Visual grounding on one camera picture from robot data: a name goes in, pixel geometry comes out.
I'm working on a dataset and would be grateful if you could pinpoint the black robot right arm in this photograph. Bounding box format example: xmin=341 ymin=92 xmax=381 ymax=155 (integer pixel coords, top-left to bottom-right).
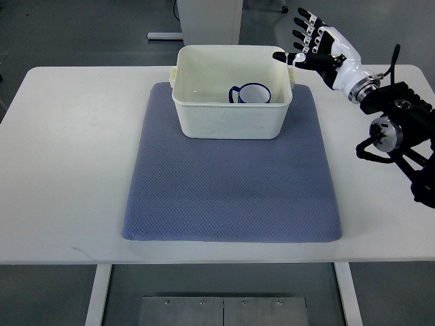
xmin=355 ymin=81 xmax=434 ymax=208

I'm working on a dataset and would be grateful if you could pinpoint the blue textured mat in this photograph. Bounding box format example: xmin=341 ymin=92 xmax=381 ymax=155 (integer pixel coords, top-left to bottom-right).
xmin=122 ymin=83 xmax=342 ymax=243

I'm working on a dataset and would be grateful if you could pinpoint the cream plastic box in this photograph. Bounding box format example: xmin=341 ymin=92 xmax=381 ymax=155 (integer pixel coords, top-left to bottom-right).
xmin=169 ymin=45 xmax=292 ymax=139

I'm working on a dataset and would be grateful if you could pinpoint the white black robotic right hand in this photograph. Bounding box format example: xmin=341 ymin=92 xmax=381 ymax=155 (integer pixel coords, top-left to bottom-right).
xmin=273 ymin=7 xmax=381 ymax=103

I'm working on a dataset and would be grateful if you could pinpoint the white background pedestal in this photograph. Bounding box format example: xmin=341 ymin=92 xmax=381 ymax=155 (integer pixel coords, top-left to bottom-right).
xmin=147 ymin=0 xmax=244 ymax=46

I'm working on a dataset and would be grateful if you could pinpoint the white left table leg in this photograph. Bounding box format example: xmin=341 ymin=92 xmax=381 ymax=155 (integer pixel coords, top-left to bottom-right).
xmin=85 ymin=264 xmax=112 ymax=326

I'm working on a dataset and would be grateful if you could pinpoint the black cable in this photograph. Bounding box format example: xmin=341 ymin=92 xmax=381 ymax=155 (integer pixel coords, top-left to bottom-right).
xmin=375 ymin=43 xmax=401 ymax=88

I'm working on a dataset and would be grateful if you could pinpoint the white table leg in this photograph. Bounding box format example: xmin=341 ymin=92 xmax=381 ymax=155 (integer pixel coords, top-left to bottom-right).
xmin=334 ymin=262 xmax=363 ymax=326
xmin=85 ymin=264 xmax=112 ymax=326

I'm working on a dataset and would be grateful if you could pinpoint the blue enamel mug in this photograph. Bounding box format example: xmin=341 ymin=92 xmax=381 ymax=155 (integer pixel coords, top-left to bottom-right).
xmin=228 ymin=83 xmax=272 ymax=104

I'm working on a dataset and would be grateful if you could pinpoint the white right table leg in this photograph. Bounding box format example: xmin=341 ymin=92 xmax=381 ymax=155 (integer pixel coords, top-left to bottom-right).
xmin=334 ymin=262 xmax=363 ymax=326

